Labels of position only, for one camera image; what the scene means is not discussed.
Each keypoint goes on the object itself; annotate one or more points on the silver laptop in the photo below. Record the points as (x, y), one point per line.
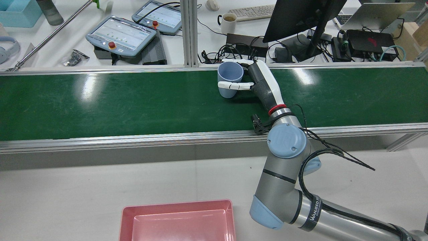
(374, 15)

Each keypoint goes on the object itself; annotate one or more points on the light blue storage bin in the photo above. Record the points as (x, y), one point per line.
(20, 16)

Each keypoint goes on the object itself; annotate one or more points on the plastic bag with black parts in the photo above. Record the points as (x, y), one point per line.
(74, 58)

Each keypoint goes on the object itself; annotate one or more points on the grey metal bottle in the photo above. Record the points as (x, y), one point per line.
(50, 11)

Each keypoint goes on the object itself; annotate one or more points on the small grey teach pendant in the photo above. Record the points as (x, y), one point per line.
(160, 15)

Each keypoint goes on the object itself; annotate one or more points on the white computer keyboard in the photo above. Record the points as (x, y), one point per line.
(250, 12)

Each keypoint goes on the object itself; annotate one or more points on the black docking box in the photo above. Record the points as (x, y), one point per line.
(240, 40)

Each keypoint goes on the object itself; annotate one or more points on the aluminium profile post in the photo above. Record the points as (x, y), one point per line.
(189, 33)

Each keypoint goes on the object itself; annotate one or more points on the silver metal rod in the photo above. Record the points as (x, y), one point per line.
(43, 38)

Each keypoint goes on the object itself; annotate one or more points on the cardboard box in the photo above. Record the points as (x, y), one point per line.
(411, 36)

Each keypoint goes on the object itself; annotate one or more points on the light blue plastic cup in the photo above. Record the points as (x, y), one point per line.
(230, 72)

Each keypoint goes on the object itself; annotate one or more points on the grey white robot right hand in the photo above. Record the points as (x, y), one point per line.
(264, 85)

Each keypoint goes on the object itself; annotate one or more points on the silver blue robot right arm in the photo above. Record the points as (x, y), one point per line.
(284, 174)

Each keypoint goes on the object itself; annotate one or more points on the black finned power unit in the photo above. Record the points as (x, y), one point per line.
(154, 52)

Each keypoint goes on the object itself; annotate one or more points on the large grey teach pendant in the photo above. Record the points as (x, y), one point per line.
(123, 33)

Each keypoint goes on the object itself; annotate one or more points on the black mini computer red logo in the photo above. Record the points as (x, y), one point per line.
(367, 42)

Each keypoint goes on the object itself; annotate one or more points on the white coffee mug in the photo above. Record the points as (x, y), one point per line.
(229, 25)

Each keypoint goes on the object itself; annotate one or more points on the black computer monitor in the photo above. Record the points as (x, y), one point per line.
(294, 16)

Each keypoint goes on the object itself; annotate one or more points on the small black power adapter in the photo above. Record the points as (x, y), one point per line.
(283, 55)

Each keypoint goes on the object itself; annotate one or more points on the light blue headphones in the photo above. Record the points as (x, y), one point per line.
(13, 50)

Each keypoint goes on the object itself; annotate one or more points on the green conveyor belt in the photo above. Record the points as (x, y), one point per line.
(100, 107)

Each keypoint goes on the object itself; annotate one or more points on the white computer mouse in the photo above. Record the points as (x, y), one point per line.
(212, 4)

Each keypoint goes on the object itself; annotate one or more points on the pink plastic box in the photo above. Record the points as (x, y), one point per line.
(180, 224)

